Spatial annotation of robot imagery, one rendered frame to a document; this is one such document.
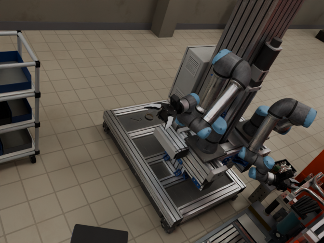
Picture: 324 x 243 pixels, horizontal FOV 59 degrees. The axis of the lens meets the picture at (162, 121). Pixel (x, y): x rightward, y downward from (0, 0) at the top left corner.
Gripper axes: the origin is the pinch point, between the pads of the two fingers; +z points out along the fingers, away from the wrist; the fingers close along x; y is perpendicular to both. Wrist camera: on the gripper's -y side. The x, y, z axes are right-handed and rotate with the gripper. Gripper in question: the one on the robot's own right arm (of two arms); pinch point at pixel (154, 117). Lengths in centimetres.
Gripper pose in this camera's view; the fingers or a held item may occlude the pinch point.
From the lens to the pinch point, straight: 134.1
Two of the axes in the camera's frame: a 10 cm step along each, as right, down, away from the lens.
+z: -6.5, 3.5, -6.7
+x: -6.6, -7.0, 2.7
